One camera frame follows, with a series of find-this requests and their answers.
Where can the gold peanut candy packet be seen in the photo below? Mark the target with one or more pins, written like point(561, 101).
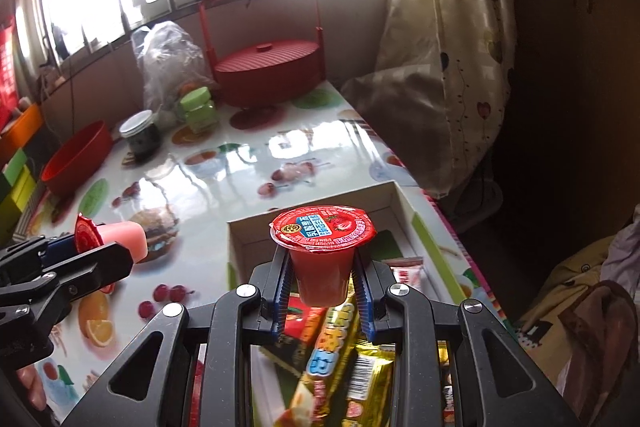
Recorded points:
point(369, 386)

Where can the pile of clothes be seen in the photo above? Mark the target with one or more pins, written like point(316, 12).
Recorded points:
point(582, 330)

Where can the red oval plastic bowl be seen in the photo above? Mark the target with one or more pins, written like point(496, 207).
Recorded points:
point(77, 159)

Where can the small red snack packet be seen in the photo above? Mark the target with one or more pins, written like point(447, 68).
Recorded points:
point(302, 326)

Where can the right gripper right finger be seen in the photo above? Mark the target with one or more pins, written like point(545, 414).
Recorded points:
point(494, 381)

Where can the person's left hand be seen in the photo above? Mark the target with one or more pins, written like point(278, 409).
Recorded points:
point(31, 381)

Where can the green white cardboard box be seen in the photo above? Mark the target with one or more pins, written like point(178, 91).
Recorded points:
point(408, 225)

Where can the clear plastic bag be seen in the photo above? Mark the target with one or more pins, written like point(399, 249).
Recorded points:
point(168, 60)

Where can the red lid jelly cup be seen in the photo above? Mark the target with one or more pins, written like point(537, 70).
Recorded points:
point(322, 242)

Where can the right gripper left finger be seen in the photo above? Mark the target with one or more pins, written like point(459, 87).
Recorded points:
point(193, 362)

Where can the red basket with handle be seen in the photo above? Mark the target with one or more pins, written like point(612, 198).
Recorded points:
point(267, 73)

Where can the red snack bag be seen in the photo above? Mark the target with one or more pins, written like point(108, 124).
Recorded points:
point(8, 89)

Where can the dark jar with white lid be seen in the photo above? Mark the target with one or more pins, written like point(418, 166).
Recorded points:
point(141, 134)

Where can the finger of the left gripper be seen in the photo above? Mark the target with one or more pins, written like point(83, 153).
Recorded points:
point(31, 257)
point(80, 275)

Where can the pink jelly cup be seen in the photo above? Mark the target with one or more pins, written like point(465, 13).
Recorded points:
point(88, 235)

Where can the small green jar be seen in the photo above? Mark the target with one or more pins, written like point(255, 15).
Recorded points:
point(199, 111)

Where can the long gold snack bar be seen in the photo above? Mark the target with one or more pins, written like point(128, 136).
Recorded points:
point(326, 366)

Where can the patterned beige curtain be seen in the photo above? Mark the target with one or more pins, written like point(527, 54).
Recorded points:
point(440, 85)

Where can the stacked colourful boxes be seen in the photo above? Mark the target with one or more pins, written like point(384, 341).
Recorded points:
point(17, 181)

